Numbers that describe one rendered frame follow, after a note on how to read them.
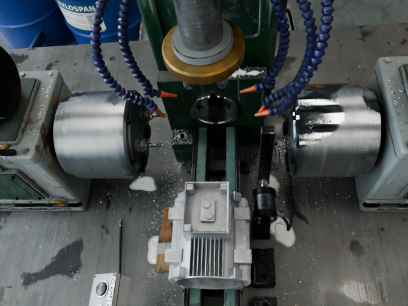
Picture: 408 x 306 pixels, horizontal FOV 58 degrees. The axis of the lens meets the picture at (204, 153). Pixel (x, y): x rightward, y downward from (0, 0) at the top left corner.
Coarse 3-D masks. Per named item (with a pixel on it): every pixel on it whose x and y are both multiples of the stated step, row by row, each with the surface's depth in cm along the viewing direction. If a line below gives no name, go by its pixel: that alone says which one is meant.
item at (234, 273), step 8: (184, 192) 88; (232, 192) 87; (232, 200) 87; (240, 200) 87; (176, 272) 80; (184, 272) 80; (232, 272) 79; (240, 272) 79; (232, 288) 90; (240, 288) 89
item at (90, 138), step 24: (72, 96) 99; (96, 96) 98; (120, 96) 97; (72, 120) 94; (96, 120) 93; (120, 120) 92; (144, 120) 105; (72, 144) 94; (96, 144) 93; (120, 144) 92; (144, 144) 98; (72, 168) 98; (96, 168) 97; (120, 168) 96; (144, 168) 110
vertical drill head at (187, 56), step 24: (192, 0) 64; (216, 0) 66; (192, 24) 69; (216, 24) 70; (168, 48) 79; (192, 48) 74; (216, 48) 74; (240, 48) 77; (192, 72) 75; (216, 72) 74
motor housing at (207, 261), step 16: (176, 224) 87; (240, 224) 86; (176, 240) 86; (192, 240) 83; (208, 240) 82; (240, 240) 84; (192, 256) 81; (208, 256) 80; (224, 256) 81; (192, 272) 78; (208, 272) 78; (224, 272) 79; (208, 288) 91; (224, 288) 90
